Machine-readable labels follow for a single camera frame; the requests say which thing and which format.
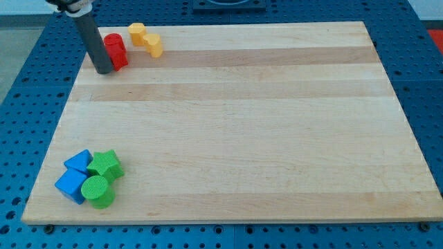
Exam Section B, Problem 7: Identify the robot arm end white collar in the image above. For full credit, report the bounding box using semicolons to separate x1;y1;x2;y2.
45;0;94;17

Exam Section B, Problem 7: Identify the wooden board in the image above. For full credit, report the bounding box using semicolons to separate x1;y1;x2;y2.
22;21;442;225

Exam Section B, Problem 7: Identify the yellow heart block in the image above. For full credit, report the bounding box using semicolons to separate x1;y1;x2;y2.
143;33;163;58

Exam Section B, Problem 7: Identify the green star block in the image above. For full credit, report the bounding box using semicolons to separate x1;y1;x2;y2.
87;149;125;184

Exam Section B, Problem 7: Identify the yellow hexagon block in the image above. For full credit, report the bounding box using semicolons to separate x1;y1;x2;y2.
127;23;147;46

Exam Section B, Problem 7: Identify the red cylinder block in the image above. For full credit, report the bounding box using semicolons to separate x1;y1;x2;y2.
103;33;129;71

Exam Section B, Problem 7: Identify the green cylinder block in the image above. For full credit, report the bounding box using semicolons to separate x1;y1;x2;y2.
80;176;115;209

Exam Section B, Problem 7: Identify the blue triangle block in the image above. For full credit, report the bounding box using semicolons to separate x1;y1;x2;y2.
64;149;93;175

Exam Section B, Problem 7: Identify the blue cube block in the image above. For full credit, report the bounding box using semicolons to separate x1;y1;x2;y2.
55;169;88;205

